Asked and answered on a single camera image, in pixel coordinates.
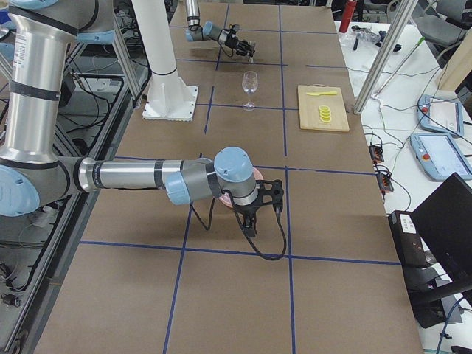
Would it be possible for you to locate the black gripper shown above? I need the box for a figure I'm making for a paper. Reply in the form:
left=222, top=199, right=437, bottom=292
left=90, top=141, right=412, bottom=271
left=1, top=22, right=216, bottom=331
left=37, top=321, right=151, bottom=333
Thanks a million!
left=225, top=35, right=256, bottom=57
left=243, top=212, right=257, bottom=237

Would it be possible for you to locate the steel double jigger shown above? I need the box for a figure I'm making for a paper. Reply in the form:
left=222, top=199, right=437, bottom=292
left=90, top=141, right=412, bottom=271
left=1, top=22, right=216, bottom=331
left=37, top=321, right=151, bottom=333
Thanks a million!
left=248, top=41, right=255, bottom=63

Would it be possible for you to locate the pink bowl of ice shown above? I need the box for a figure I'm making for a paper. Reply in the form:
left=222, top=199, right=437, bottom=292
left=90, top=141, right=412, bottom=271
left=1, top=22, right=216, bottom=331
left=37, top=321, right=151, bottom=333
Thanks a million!
left=218, top=167, right=263, bottom=207

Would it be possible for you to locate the clear wine glass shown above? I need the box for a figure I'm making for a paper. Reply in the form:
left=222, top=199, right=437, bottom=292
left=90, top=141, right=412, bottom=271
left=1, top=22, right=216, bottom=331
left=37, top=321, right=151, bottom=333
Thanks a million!
left=242, top=71, right=258, bottom=111

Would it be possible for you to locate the yellow plastic knife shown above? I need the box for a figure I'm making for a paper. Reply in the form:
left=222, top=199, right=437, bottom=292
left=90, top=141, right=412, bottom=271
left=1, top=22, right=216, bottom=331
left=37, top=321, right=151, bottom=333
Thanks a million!
left=305, top=91, right=338, bottom=97

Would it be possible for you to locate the wooden cutting board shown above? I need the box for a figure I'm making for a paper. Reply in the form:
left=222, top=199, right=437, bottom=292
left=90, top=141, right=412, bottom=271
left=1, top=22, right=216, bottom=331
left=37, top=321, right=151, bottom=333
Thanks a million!
left=297, top=85, right=350, bottom=132

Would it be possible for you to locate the red fire extinguisher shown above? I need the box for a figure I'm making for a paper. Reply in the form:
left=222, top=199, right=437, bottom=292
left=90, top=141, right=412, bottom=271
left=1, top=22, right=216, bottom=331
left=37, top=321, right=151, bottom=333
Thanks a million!
left=339, top=0, right=357, bottom=33

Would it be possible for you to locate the black desktop device box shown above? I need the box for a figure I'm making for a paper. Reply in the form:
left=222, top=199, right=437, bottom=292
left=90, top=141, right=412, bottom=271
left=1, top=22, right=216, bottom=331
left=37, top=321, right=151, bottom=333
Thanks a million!
left=388, top=210, right=432, bottom=268

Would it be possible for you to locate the black computer monitor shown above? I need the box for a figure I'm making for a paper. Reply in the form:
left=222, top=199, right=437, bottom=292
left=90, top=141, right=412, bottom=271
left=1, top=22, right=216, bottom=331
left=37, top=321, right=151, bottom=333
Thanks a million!
left=410, top=173, right=471, bottom=306

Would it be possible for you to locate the teach pendant near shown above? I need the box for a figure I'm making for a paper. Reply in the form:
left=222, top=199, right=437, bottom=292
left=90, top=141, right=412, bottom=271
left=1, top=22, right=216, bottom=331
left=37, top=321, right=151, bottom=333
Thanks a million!
left=410, top=133, right=471, bottom=181

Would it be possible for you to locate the teach pendant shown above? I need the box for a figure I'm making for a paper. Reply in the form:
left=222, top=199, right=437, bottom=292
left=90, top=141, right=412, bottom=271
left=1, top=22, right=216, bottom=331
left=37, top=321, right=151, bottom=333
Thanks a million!
left=417, top=95, right=464, bottom=137
left=410, top=133, right=471, bottom=181

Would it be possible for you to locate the teach pendant far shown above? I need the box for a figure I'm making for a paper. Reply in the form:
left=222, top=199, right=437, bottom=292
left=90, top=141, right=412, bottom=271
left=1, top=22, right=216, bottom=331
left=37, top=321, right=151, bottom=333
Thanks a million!
left=417, top=95, right=464, bottom=137

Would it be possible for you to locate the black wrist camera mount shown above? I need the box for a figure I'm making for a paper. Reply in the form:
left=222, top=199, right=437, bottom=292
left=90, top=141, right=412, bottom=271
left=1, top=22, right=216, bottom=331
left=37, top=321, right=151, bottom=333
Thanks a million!
left=252, top=179, right=284, bottom=215

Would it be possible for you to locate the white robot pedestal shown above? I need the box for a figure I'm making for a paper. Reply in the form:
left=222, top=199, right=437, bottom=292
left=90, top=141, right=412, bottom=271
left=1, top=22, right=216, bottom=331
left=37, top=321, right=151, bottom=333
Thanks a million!
left=133, top=1, right=198, bottom=122

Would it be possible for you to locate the aluminium frame post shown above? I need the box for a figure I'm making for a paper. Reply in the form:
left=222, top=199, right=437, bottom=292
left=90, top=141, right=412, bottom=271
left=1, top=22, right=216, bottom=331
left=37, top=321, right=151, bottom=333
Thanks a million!
left=353, top=0, right=417, bottom=115

